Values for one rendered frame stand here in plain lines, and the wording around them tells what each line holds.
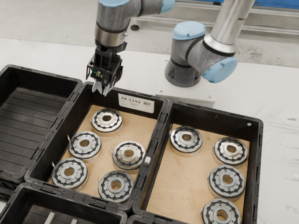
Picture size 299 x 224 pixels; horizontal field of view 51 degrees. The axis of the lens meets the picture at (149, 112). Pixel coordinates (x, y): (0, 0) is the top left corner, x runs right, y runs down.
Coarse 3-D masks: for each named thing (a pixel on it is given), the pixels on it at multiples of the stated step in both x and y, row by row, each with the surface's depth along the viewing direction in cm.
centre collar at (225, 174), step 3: (222, 174) 90; (225, 174) 90; (228, 174) 90; (231, 174) 91; (219, 177) 90; (222, 177) 90; (231, 177) 90; (234, 177) 90; (219, 180) 89; (222, 180) 89; (234, 180) 89; (222, 183) 89; (225, 183) 89; (231, 183) 89; (234, 183) 89; (225, 186) 88; (228, 186) 88; (231, 186) 88
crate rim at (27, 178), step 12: (84, 84) 105; (144, 96) 102; (156, 96) 102; (72, 108) 99; (60, 120) 95; (156, 132) 92; (48, 144) 89; (36, 156) 86; (144, 156) 87; (144, 168) 84; (36, 180) 81; (72, 192) 79; (132, 192) 80; (108, 204) 77; (120, 204) 77; (132, 204) 77
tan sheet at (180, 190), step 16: (208, 144) 102; (176, 160) 98; (192, 160) 98; (208, 160) 98; (160, 176) 94; (176, 176) 94; (192, 176) 94; (160, 192) 90; (176, 192) 91; (192, 192) 91; (208, 192) 91; (160, 208) 87; (176, 208) 87; (192, 208) 87; (240, 208) 88
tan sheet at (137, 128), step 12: (96, 108) 112; (84, 120) 108; (132, 120) 108; (144, 120) 108; (156, 120) 108; (120, 132) 105; (132, 132) 105; (144, 132) 105; (108, 144) 101; (144, 144) 102; (108, 156) 98; (96, 168) 95; (108, 168) 96; (96, 180) 93; (84, 192) 90; (96, 192) 90
